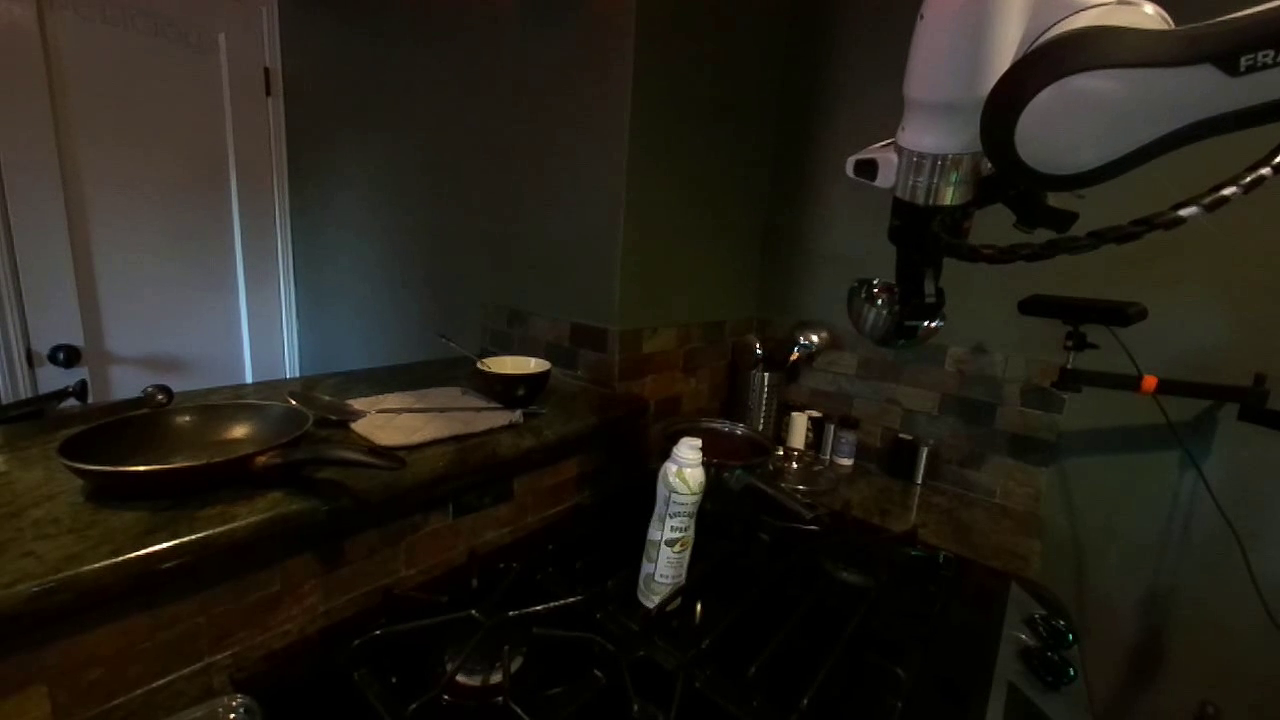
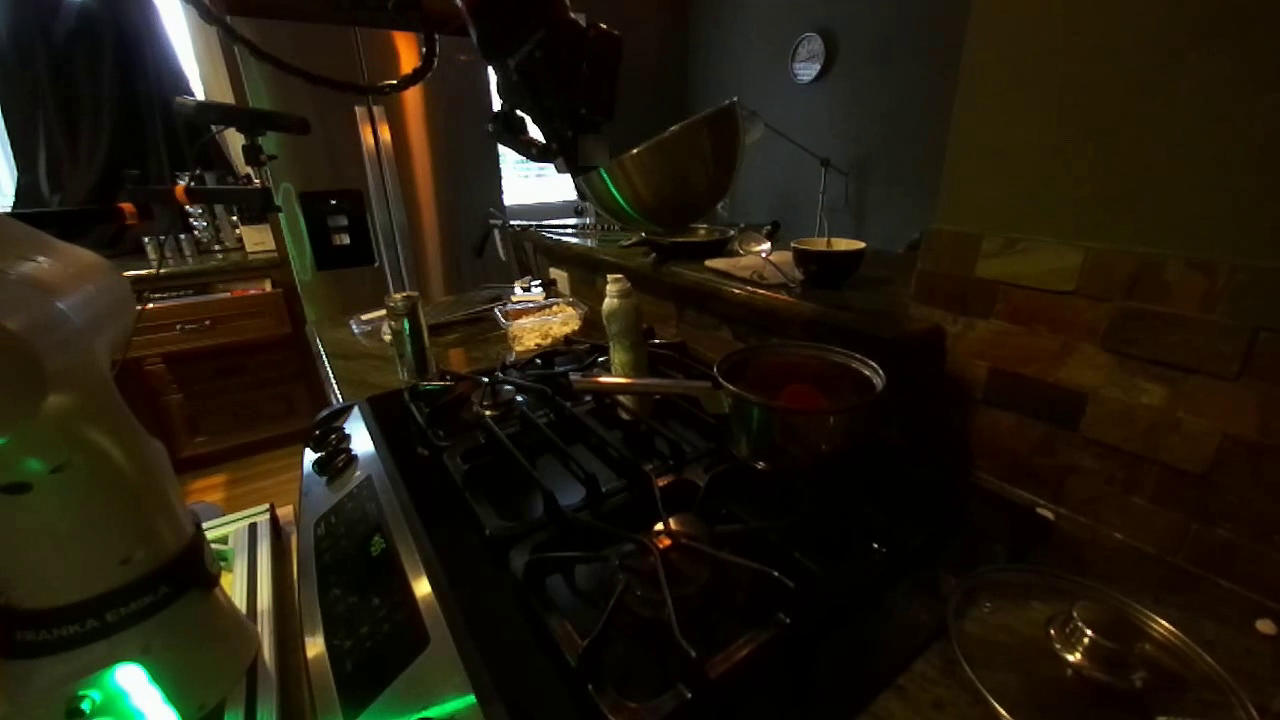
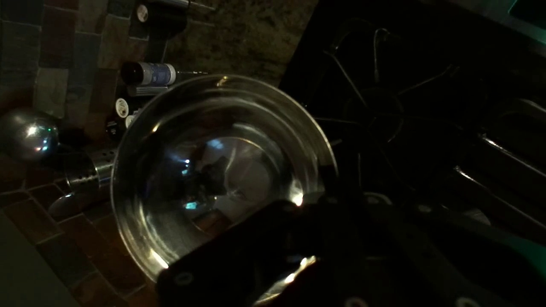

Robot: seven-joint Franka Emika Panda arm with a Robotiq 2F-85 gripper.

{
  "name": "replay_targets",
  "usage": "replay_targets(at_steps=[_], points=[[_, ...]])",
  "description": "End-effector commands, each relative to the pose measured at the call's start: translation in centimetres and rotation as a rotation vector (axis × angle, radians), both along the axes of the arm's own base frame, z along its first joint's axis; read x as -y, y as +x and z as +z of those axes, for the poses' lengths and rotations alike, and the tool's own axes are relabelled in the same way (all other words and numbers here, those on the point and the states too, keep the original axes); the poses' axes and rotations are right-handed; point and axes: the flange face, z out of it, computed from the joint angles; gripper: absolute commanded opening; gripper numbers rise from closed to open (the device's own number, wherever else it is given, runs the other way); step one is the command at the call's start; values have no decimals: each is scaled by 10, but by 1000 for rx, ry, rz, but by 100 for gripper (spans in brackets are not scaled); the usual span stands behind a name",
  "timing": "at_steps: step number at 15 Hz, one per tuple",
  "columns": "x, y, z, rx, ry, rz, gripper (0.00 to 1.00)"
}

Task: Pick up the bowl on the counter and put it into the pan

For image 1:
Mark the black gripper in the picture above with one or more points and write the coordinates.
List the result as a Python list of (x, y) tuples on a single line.
[(926, 246)]

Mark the small shiny metal bowl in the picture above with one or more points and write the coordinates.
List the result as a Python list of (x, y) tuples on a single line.
[(875, 315)]

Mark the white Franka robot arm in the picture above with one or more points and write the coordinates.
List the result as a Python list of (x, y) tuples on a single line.
[(962, 66)]

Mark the dark bowl with white inside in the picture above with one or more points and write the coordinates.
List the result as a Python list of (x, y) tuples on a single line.
[(514, 382)]

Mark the dark frying pan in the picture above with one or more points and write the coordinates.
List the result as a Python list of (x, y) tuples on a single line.
[(185, 437)]

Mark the metal ladle in holder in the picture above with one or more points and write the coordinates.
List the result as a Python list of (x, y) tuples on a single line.
[(804, 346)]

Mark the dark jar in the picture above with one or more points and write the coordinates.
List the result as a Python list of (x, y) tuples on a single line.
[(910, 462)]

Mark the small metal shaker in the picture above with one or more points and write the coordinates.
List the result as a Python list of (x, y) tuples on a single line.
[(842, 447), (801, 429)]

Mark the small red pot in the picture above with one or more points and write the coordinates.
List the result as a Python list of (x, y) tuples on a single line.
[(726, 441)]

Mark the white spray bottle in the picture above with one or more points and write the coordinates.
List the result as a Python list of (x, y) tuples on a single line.
[(670, 526)]

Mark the stove knob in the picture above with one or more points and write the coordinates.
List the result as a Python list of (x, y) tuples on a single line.
[(1052, 634), (1052, 668)]

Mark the black gas stove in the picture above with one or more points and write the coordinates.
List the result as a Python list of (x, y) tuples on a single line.
[(532, 653)]

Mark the large metal spoon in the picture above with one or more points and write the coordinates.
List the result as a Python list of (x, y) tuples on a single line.
[(320, 407)]

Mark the dark rod with round knob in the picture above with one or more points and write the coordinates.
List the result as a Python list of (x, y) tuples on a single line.
[(157, 395)]

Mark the white door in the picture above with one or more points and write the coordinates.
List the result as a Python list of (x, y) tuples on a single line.
[(147, 201)]

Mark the dark round door knob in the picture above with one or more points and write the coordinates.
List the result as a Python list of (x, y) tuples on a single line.
[(64, 357)]

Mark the black camera on stand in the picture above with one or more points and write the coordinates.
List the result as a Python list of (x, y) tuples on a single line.
[(1083, 311)]

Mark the black camera mount rod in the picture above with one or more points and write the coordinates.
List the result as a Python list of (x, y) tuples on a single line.
[(1201, 391)]

